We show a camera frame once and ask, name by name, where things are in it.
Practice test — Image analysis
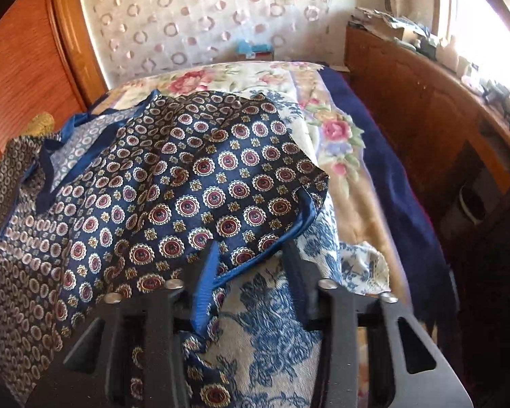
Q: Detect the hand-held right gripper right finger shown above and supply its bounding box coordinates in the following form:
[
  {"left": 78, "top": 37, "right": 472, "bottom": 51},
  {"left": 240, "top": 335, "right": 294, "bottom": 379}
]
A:
[{"left": 286, "top": 243, "right": 473, "bottom": 408}]

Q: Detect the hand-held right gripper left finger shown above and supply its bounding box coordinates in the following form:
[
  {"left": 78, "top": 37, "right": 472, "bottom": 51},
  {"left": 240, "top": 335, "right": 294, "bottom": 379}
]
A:
[{"left": 25, "top": 241, "right": 221, "bottom": 408}]

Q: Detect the navy medallion print garment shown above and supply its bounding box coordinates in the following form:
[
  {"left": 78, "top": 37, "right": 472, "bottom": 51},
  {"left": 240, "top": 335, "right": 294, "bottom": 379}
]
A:
[{"left": 38, "top": 88, "right": 330, "bottom": 408}]

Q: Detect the small ring print garment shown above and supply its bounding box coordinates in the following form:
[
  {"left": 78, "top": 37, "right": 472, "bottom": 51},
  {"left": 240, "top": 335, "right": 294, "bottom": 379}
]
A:
[{"left": 0, "top": 134, "right": 90, "bottom": 396}]

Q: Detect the white blue floral cloth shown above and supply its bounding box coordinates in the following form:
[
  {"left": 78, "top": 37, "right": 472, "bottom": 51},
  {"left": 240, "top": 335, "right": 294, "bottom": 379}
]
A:
[{"left": 183, "top": 89, "right": 392, "bottom": 408}]

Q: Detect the navy blue blanket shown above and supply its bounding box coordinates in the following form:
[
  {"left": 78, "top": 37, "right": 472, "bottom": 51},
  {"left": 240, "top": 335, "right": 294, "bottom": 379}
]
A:
[{"left": 319, "top": 66, "right": 462, "bottom": 349}]

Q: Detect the cream rose print blanket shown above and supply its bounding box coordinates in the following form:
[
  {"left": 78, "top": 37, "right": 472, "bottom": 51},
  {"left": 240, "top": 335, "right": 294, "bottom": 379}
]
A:
[{"left": 89, "top": 62, "right": 411, "bottom": 307}]

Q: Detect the grey bucket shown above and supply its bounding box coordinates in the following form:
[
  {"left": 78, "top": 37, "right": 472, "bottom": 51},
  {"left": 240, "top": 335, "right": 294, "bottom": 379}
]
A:
[{"left": 458, "top": 182, "right": 490, "bottom": 227}]

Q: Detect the wooden cabinet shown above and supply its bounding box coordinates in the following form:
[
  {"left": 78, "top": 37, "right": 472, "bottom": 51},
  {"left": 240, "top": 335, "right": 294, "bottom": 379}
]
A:
[{"left": 344, "top": 23, "right": 510, "bottom": 241}]

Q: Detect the yellow pillow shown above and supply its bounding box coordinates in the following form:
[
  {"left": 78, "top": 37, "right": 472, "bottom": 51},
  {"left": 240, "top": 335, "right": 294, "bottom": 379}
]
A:
[{"left": 0, "top": 112, "right": 57, "bottom": 205}]

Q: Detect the light blue box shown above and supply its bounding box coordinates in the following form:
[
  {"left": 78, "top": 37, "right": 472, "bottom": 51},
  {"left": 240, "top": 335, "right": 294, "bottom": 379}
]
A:
[{"left": 237, "top": 39, "right": 275, "bottom": 61}]

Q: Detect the clutter on cabinet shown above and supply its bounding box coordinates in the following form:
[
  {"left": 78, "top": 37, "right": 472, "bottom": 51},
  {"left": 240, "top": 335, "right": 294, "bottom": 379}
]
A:
[{"left": 351, "top": 5, "right": 510, "bottom": 139}]

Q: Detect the wooden wardrobe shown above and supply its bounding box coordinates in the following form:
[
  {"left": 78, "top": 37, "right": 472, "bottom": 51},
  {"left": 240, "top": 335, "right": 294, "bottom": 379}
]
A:
[{"left": 0, "top": 0, "right": 109, "bottom": 205}]

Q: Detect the bright window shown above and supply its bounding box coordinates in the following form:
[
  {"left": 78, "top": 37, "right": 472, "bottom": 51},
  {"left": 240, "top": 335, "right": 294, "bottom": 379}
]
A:
[{"left": 433, "top": 0, "right": 510, "bottom": 92}]

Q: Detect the ring patterned wall cloth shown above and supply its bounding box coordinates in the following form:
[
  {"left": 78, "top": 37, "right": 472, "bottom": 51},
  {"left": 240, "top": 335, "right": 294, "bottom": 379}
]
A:
[{"left": 74, "top": 0, "right": 341, "bottom": 91}]

